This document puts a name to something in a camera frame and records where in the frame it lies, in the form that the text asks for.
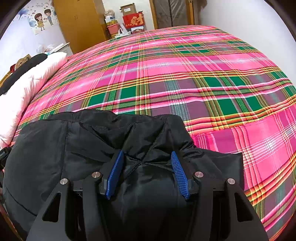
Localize wooden wardrobe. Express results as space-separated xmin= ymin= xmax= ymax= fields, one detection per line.
xmin=53 ymin=0 xmax=109 ymax=54

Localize white nightstand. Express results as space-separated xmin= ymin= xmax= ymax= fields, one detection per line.
xmin=47 ymin=43 xmax=69 ymax=55

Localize black pillow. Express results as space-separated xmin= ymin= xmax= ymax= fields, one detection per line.
xmin=1 ymin=53 xmax=48 ymax=95

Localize white folded duvet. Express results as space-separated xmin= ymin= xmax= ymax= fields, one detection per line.
xmin=1 ymin=52 xmax=67 ymax=149

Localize red gift box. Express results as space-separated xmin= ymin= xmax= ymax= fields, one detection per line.
xmin=122 ymin=12 xmax=145 ymax=29

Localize teddy bear with santa hat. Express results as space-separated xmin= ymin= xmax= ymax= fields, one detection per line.
xmin=10 ymin=54 xmax=31 ymax=73

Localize white shopping bag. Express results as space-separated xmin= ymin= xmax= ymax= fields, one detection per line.
xmin=115 ymin=24 xmax=132 ymax=38

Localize pink plastic bin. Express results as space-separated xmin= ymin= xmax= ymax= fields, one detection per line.
xmin=107 ymin=23 xmax=120 ymax=35

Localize brown cardboard box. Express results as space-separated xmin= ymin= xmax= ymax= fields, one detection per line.
xmin=120 ymin=3 xmax=137 ymax=16

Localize black puffer jacket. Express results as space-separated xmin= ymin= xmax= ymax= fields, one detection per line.
xmin=3 ymin=110 xmax=244 ymax=240

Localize wooden door frame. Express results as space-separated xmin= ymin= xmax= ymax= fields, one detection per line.
xmin=149 ymin=0 xmax=195 ymax=29

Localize pink plaid bed sheet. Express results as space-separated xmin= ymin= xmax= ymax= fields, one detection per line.
xmin=18 ymin=26 xmax=295 ymax=240

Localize cartoon couple wall poster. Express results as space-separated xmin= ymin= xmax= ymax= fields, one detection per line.
xmin=17 ymin=0 xmax=59 ymax=35

